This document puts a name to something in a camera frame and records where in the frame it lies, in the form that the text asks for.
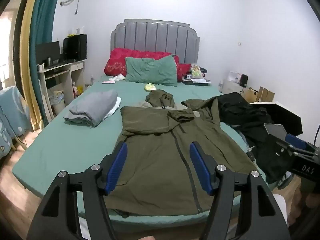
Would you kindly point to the blue printed bedding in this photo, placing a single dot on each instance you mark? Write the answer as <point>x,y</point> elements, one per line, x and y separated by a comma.
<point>10,122</point>

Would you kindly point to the grey padded headboard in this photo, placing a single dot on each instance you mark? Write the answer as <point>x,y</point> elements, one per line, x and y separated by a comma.
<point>155,36</point>

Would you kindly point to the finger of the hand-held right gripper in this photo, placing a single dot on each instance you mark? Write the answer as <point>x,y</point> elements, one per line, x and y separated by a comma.
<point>295,140</point>

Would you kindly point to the black clothes pile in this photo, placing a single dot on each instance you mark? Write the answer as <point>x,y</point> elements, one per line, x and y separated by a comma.
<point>245,115</point>

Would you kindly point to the black monitor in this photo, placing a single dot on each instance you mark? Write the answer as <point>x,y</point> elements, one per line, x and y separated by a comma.
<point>47,52</point>

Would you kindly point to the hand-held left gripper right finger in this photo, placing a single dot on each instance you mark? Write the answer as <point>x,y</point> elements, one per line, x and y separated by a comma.
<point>200,167</point>

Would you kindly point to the black speaker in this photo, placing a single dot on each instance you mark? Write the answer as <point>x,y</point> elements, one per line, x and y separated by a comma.
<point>243,80</point>

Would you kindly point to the teal curtain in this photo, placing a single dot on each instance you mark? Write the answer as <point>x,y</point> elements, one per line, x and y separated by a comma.
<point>41,30</point>

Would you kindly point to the small yellow-green cloth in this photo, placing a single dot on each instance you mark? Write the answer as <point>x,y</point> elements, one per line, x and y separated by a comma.
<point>150,87</point>

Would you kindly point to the pink phone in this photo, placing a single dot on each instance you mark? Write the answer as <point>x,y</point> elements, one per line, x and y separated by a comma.
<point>108,82</point>

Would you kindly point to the person's right forearm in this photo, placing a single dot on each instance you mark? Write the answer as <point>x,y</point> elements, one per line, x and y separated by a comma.
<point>302,200</point>

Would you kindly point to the white folded cloth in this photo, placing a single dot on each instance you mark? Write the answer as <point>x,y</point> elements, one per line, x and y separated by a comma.
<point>113,108</point>

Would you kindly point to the grey tablet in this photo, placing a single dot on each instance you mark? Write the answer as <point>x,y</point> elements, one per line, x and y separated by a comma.
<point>275,130</point>

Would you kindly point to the black computer tower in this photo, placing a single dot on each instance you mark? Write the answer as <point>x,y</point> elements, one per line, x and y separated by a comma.
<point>75,47</point>

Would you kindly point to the cardboard boxes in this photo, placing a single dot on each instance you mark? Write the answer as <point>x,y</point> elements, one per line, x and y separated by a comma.
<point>266,95</point>

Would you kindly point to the key bunch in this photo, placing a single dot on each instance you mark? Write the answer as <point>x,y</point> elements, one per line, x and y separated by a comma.
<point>250,153</point>

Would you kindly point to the beige computer desk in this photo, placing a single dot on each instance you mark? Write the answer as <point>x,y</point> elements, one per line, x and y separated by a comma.
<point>62,76</point>

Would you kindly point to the folded grey blanket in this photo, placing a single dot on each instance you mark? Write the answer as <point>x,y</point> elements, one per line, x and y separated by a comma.
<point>92,107</point>

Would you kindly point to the white trash bin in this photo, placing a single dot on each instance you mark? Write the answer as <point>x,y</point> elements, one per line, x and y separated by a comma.
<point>57,102</point>

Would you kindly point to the green pillow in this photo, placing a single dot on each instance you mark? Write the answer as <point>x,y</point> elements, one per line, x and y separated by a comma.
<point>150,71</point>

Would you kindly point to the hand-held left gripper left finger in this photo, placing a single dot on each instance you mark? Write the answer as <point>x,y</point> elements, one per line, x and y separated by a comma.
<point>117,167</point>

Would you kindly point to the yellow curtain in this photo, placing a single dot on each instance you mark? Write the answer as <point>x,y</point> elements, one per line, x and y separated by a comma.
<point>26,55</point>

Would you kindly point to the brown paper bag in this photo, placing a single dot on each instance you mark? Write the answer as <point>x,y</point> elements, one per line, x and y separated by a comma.
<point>250,94</point>

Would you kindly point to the black open box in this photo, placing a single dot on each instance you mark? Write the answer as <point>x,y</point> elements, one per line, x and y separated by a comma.
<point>277,113</point>

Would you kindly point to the olive green jacket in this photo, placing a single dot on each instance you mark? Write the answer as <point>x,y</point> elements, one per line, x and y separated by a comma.
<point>160,140</point>

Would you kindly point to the red patterned pillow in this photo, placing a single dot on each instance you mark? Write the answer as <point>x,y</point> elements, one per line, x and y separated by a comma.
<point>117,62</point>

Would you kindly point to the snack bag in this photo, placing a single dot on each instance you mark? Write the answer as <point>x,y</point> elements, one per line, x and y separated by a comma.
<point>195,71</point>

